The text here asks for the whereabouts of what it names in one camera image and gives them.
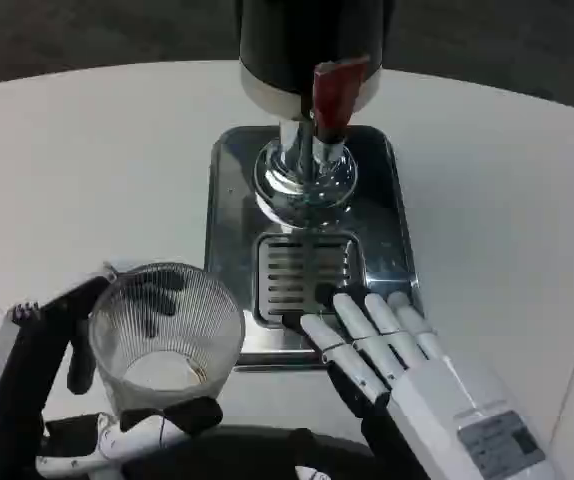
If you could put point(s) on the black robot torso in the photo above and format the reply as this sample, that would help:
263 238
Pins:
247 450

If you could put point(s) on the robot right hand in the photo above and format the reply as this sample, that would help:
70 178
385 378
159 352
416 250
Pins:
432 400

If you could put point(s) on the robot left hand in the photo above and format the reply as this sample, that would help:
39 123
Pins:
27 360

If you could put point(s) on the steel drip tray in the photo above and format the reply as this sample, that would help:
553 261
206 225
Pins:
387 210

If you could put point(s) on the clear ribbed glass cup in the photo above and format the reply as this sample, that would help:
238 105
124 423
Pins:
167 350

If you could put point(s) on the slotted steel drain grid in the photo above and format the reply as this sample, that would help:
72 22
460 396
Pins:
287 270

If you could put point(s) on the black drink dispenser, chrome stand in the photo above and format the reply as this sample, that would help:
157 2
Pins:
277 50

